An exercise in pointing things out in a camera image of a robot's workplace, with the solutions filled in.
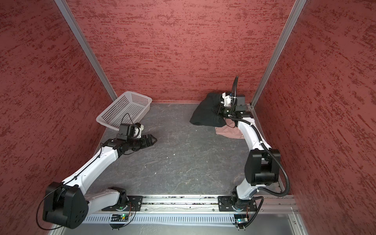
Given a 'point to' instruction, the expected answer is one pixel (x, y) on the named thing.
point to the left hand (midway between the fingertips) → (151, 144)
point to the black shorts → (206, 112)
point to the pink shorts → (229, 130)
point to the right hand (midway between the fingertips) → (210, 111)
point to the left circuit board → (120, 218)
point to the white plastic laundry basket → (129, 108)
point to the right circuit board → (241, 218)
